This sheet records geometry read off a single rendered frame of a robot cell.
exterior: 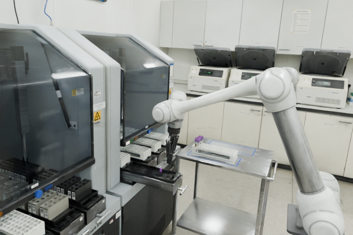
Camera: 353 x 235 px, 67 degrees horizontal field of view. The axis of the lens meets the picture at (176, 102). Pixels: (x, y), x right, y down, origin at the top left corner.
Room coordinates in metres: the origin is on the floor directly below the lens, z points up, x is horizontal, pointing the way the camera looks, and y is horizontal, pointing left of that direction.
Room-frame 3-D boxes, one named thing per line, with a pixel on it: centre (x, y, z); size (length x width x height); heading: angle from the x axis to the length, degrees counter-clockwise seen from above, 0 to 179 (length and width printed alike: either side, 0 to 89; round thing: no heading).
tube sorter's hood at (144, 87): (1.84, 0.41, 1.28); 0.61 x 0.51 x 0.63; 157
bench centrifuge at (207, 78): (4.02, -0.51, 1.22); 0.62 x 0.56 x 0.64; 156
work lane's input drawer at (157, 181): (1.53, 0.26, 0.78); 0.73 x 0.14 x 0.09; 67
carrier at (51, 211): (1.02, 0.49, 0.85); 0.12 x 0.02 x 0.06; 158
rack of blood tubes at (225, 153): (1.72, -0.27, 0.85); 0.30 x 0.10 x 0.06; 65
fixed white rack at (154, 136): (2.00, 0.19, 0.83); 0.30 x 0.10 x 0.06; 67
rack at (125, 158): (1.60, 0.43, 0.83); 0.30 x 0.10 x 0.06; 67
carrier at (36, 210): (1.05, 0.55, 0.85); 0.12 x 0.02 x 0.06; 157
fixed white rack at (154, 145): (1.85, 0.25, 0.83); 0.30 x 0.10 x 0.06; 67
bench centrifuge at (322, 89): (3.47, -1.84, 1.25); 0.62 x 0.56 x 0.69; 157
